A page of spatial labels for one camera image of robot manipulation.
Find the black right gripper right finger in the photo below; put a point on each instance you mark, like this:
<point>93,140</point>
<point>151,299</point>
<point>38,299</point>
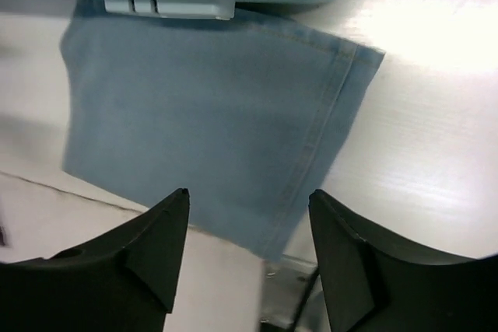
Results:
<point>373,279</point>

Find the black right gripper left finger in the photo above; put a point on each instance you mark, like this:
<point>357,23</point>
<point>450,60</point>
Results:
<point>123,280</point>

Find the grey towel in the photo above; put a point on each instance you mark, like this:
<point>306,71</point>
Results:
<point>247,114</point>

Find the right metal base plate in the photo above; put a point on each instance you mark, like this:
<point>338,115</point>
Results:
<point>292,298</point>

